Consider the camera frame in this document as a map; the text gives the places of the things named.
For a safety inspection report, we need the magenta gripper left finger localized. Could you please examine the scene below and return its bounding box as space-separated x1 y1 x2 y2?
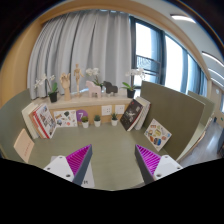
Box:
44 144 92 186

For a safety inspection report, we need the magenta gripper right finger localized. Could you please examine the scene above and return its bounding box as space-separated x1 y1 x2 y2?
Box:
135 144 182 184

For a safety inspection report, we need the colourful sticker card right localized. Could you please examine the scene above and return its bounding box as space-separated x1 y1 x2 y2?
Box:
144 119 172 151

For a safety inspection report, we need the small potted plant left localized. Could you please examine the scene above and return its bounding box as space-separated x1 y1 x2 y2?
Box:
81 116 89 128

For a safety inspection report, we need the small potted plant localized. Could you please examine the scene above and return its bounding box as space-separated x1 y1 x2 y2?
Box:
111 112 118 126
81 116 89 128
94 115 101 127

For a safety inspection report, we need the white sticker card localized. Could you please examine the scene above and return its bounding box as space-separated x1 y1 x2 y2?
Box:
54 110 78 128

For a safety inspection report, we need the beige card left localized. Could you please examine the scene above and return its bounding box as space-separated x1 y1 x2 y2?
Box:
14 129 34 162

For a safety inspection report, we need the purple round number sign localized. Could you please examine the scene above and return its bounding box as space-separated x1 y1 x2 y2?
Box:
76 109 88 122

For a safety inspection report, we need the small potted plant middle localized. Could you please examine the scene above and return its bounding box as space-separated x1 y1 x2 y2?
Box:
94 115 101 127

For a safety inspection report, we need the green desk divider panel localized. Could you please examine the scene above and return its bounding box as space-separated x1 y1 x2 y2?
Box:
140 81 205 160

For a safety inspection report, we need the red illustrated book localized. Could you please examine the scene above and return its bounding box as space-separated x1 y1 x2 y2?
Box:
30 103 56 139

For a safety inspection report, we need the wooden shelf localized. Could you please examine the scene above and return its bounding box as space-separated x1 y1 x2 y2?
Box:
34 92 131 124

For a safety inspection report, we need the small potted plant right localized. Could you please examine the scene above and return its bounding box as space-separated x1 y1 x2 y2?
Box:
111 112 118 126

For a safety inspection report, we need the white book behind black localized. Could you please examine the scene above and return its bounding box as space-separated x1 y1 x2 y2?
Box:
134 96 151 130

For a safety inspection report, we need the white book leaning left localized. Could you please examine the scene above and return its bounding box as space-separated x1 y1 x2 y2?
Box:
22 102 39 139

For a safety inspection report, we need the white orchid black pot left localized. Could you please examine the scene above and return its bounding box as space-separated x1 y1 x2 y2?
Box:
34 74 58 103

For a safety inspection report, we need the white orchid black pot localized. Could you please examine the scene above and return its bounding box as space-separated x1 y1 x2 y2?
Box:
122 68 144 98
34 74 58 103

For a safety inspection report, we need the pink wooden horse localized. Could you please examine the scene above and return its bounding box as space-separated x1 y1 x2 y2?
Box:
86 81 101 98

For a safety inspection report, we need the white orchid black pot right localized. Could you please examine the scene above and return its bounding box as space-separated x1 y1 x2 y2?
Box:
122 68 144 98

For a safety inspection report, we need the black wooden horse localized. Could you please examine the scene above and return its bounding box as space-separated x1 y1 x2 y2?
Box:
103 81 118 94

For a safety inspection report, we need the wooden hand model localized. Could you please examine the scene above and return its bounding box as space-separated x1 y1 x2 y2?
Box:
60 73 71 101

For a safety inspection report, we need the wooden mannequin figure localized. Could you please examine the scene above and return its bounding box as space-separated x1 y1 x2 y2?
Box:
74 63 84 96

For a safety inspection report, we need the white orchid middle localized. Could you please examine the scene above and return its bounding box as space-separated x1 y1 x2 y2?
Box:
86 68 103 87

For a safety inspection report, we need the grey curtain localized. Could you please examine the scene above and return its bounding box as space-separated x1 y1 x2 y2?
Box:
27 10 131 99

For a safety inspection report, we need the white wall socket left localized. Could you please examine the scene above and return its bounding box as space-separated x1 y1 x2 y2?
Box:
101 105 112 116

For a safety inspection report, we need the white wall socket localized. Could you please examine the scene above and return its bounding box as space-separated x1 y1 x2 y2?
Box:
115 105 125 114
101 105 112 116

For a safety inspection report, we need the white wall socket right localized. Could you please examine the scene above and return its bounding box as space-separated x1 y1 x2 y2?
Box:
115 105 125 114

